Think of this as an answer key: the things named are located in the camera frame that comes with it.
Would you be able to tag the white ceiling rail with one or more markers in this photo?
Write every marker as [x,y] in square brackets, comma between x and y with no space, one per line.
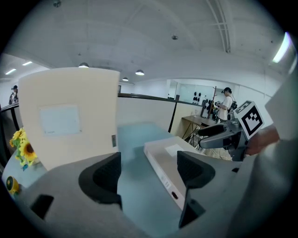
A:
[221,23]

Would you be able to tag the wooden coat stand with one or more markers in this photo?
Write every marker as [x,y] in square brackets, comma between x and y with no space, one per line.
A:
[213,100]

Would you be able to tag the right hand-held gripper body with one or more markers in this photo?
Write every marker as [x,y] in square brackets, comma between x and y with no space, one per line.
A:
[249,120]

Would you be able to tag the round ceiling sensor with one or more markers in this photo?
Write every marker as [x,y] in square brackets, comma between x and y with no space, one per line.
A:
[57,3]
[174,37]

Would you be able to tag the yellow green handheld fan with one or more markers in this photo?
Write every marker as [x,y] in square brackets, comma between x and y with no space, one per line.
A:
[11,184]

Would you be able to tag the yellow sunflower bouquet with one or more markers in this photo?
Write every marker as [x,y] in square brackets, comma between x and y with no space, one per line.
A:
[24,148]

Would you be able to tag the person's right hand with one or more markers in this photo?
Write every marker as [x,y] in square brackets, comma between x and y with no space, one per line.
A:
[256,144]

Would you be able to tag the beige cardboard box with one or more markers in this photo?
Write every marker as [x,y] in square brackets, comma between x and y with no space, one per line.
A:
[163,160]
[69,93]

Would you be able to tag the person's right forearm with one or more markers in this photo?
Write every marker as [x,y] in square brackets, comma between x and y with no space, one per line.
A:
[273,137]

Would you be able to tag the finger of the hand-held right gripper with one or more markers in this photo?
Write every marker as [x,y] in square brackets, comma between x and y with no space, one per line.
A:
[214,142]
[210,130]

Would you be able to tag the ceiling strip light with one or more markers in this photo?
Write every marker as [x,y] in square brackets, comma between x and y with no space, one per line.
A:
[27,63]
[281,47]
[10,71]

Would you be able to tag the brown desk black legs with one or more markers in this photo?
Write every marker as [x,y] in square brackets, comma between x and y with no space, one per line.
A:
[193,120]

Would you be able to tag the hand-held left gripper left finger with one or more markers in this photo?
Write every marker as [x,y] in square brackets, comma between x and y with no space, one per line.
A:
[69,186]

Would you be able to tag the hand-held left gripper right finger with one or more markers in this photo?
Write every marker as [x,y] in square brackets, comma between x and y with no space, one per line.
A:
[209,197]

